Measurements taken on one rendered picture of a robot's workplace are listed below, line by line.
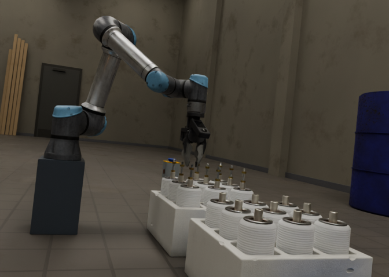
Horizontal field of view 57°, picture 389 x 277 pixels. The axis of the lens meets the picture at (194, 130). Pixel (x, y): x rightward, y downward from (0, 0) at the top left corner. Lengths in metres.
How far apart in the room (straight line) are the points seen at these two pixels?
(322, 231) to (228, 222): 0.25
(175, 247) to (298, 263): 0.57
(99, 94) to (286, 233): 1.05
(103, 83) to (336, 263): 1.17
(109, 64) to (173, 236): 0.80
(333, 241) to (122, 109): 10.72
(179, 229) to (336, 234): 0.58
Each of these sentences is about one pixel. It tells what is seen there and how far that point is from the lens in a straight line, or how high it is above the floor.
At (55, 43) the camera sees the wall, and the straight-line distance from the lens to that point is 11.70.
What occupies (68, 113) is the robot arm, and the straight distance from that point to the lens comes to 1.58.
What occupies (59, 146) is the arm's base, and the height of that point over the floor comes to 0.35.
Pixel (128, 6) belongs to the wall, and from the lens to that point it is 12.15.
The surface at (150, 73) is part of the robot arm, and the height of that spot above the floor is 0.67.
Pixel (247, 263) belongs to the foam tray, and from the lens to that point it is 0.90.
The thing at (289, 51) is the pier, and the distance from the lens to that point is 5.63.
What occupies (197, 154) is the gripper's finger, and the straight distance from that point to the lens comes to 1.43.
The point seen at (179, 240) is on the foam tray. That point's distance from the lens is 1.39.
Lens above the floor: 0.45
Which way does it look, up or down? 1 degrees up
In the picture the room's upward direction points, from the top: 6 degrees clockwise
